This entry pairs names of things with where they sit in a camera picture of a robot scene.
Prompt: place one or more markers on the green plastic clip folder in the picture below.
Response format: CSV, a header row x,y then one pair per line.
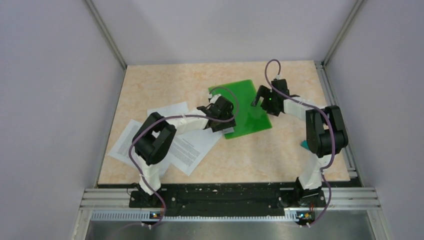
x,y
250,119

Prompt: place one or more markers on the aluminium frame rail front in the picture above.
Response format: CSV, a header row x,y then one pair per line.
x,y
361,218

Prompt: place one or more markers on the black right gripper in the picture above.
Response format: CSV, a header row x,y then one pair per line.
x,y
265,92

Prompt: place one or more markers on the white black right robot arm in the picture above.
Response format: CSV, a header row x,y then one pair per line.
x,y
326,136

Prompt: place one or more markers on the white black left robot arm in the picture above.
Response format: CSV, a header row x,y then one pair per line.
x,y
153,140

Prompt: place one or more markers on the white printed paper sheet left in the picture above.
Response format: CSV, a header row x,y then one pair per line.
x,y
119,151

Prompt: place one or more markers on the white printed paper sheet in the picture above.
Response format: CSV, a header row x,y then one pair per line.
x,y
119,151
189,149

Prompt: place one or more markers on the white printed paper sheet front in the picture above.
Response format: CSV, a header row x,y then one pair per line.
x,y
189,149

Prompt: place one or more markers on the teal block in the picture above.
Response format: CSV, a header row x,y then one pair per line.
x,y
304,145

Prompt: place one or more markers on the aluminium corner post left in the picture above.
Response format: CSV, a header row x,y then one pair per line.
x,y
105,33

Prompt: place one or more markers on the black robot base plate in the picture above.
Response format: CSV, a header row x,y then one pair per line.
x,y
226,200

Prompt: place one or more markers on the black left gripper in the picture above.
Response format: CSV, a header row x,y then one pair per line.
x,y
227,124

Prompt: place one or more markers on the aluminium corner post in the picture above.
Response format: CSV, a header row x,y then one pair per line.
x,y
350,19
105,33

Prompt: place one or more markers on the aluminium corner post right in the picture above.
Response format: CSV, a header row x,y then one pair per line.
x,y
350,19

